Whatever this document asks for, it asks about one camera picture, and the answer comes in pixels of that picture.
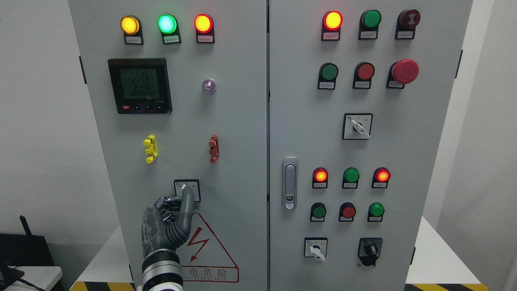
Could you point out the white rotary switch upper right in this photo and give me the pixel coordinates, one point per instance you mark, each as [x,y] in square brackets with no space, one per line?
[357,126]

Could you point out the red lit indicator light left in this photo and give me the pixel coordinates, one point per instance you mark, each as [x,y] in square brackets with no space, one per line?
[204,27]

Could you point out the white rotary light switch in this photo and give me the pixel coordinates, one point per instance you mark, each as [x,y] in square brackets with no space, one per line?
[191,183]

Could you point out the green indicator top right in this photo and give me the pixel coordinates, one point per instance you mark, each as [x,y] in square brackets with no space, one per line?
[368,24]

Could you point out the green push button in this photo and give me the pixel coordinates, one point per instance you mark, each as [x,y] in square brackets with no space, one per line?
[318,212]
[327,76]
[376,212]

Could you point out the red push button lower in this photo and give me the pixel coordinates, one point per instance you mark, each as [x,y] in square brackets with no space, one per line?
[347,212]

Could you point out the silver door handle lock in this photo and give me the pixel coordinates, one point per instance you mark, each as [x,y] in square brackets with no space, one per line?
[289,182]

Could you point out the yellow terminal connector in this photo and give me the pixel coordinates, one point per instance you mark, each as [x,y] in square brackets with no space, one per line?
[150,148]

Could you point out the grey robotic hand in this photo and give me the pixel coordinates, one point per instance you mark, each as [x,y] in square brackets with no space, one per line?
[167,223]

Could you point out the clear small lamp bulb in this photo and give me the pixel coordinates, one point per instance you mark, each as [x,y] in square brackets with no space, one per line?
[209,86]

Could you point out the robot forearm silver black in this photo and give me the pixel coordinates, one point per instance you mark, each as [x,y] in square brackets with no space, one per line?
[162,271]

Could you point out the yellow indicator light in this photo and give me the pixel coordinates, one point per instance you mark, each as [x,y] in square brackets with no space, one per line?
[132,31]

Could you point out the red lit indicator lower right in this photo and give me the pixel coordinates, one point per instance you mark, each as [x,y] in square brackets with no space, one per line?
[380,178]

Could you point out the green push button lower right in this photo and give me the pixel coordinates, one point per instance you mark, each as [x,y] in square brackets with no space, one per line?
[376,212]

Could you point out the red push button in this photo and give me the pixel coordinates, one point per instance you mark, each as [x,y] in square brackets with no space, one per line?
[363,74]
[347,212]

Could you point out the green indicator lower middle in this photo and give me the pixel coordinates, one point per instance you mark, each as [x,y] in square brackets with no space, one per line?
[350,178]

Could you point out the red lit indicator top right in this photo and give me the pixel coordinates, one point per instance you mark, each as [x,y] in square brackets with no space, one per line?
[331,26]

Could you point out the white box on left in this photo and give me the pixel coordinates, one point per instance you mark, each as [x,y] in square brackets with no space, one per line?
[45,277]

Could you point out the green lit indicator light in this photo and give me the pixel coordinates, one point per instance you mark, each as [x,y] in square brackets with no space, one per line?
[169,29]

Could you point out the red electric hazard warning sticker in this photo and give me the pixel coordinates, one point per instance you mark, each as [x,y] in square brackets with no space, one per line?
[204,258]

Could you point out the grey electrical cabinet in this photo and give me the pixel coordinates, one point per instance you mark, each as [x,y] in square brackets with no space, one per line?
[265,63]

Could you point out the black rotary selector knob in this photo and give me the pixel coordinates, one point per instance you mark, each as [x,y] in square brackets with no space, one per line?
[369,250]

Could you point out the black digital power meter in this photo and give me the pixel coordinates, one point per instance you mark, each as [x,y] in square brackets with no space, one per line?
[140,86]

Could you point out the red terminal connector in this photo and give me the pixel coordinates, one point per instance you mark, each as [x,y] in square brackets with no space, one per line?
[214,148]

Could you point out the red push button upper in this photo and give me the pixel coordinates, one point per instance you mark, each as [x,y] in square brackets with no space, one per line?
[363,74]

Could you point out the green push button lower left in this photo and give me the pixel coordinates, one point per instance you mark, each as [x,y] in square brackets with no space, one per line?
[318,212]

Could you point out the red lit indicator lower left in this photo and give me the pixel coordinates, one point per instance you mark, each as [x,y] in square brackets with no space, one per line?
[320,178]

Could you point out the dark red buzzer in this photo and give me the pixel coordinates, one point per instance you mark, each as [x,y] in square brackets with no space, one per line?
[406,24]

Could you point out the black router with antenna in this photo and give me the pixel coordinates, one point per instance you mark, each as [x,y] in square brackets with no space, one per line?
[22,250]

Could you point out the red emergency stop button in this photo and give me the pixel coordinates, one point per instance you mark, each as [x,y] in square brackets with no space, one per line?
[401,73]

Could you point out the white rotary switch lower right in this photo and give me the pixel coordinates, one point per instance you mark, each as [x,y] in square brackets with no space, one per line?
[315,247]

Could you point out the green push button upper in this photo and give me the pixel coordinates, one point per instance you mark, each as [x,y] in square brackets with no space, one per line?
[327,76]

